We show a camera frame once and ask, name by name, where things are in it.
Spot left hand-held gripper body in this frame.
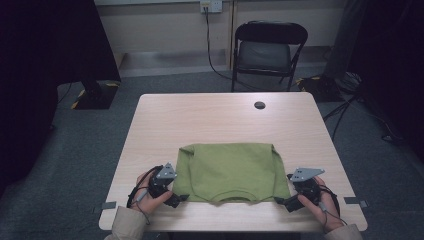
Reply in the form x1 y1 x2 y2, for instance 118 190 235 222
148 162 178 200

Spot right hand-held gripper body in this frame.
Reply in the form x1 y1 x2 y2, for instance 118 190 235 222
289 167 326 205

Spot green long-sleeve shirt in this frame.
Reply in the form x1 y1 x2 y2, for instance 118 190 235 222
172 142 292 204

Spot person's left hand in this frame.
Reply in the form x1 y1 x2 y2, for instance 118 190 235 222
130 169 175 215

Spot person's right hand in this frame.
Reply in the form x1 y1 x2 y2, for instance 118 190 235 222
297 176 345 234

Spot grey tape strip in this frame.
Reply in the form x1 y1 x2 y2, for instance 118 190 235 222
343 196 369 208
93 201 117 214

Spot black tripod legs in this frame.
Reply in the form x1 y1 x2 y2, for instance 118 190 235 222
323 94 359 141

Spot black stand base yellow stripes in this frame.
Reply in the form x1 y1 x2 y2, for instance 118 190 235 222
70 79 121 110
295 75 344 103

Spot grey curtain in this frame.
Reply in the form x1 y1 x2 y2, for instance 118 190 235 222
322 0 359 81

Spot black folding chair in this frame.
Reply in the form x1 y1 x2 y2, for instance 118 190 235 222
230 20 309 93

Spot dark curtain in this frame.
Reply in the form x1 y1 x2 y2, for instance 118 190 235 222
346 0 424 161
0 0 122 198

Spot left hand-held gripper black cable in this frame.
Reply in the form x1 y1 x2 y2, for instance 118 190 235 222
125 165 162 210

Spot hand-held gripper black cable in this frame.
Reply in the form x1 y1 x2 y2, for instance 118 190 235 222
125 165 162 210
318 185 348 232

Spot right hand-held gripper black cable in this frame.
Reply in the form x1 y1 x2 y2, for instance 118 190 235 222
318 185 348 232

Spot thin black floor cable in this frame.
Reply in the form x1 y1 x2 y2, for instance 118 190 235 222
353 99 406 144

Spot coiled grey cables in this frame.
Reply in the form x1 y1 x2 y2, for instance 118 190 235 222
336 71 363 94

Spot black power cable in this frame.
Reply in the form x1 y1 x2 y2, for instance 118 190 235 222
203 7 268 93

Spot white wall socket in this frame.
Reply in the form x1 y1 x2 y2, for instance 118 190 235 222
199 0 223 14

